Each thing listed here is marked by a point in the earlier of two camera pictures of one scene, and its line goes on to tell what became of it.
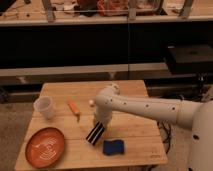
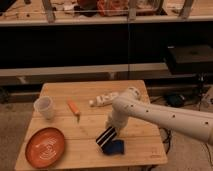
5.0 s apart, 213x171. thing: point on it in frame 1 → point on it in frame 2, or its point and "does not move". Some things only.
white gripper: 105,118 → 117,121
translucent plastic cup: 44,106 does not move
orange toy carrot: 74,108 does not move
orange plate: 45,147 does not move
